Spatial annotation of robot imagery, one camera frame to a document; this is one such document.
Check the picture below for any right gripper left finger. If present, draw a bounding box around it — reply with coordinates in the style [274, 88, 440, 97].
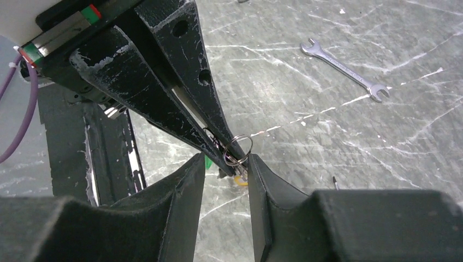
[108, 153, 205, 261]

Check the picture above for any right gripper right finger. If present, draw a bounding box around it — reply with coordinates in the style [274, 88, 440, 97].
[248, 154, 308, 261]

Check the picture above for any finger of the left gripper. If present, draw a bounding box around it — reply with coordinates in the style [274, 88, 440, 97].
[134, 0, 248, 168]

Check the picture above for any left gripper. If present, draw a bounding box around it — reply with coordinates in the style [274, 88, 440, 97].
[21, 1, 235, 176]

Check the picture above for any metal key organizer plate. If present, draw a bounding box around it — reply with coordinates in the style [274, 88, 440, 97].
[203, 127, 253, 180]

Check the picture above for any green key tag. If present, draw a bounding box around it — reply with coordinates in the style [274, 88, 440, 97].
[205, 156, 213, 170]

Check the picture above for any silver wrench near plate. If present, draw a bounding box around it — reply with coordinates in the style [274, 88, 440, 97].
[300, 38, 390, 103]

